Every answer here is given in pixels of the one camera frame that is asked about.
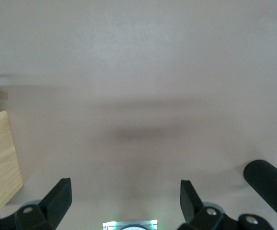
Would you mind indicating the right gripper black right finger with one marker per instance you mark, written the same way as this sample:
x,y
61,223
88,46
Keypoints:
x,y
191,203

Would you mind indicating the black cylindrical vase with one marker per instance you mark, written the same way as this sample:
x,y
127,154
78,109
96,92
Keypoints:
x,y
265,182

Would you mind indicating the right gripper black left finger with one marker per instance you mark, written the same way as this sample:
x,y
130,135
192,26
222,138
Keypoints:
x,y
57,203

